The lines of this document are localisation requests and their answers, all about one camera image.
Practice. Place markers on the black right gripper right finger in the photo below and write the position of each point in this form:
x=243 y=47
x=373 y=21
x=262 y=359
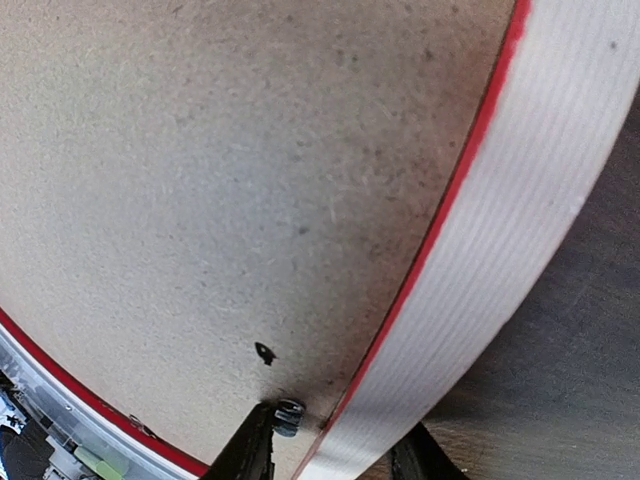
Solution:
x=418 y=456

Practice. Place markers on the brown backing board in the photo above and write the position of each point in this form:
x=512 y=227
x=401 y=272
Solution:
x=208 y=202

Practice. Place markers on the metal turn clip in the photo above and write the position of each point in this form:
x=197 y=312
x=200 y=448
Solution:
x=288 y=416

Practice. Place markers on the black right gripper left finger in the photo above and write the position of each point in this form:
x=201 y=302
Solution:
x=248 y=454

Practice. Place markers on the pink wooden picture frame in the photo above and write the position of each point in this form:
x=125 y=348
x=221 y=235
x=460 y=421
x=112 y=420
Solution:
x=557 y=95

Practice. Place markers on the aluminium front rail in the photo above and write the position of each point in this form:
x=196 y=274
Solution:
x=67 y=436

